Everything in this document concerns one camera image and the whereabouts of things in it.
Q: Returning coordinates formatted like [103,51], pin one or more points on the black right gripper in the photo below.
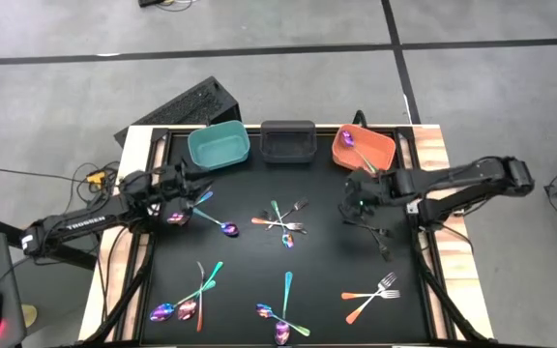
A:
[372,188]

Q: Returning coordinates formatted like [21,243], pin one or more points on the black table mat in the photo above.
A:
[259,261]

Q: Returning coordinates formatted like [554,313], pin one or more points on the black diagonal frame strut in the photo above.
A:
[445,299]
[128,295]

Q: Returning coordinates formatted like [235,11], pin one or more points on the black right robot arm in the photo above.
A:
[452,176]

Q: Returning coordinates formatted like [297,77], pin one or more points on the black floor beam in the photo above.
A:
[75,258]

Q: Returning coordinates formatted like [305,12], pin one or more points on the yellow floor disc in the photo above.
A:
[30,316]

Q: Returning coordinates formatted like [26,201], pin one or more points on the dark grey translucent bin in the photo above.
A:
[288,142]

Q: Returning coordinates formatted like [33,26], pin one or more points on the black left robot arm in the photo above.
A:
[85,223]

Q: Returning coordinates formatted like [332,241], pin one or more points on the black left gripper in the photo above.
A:
[174,183]

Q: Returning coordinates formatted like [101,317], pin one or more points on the orange plastic bin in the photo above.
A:
[380,145]

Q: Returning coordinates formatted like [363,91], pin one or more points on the teal plastic bin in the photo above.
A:
[218,145]

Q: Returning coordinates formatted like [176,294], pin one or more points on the black fork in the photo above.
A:
[384,251]
[375,229]
[265,215]
[300,205]

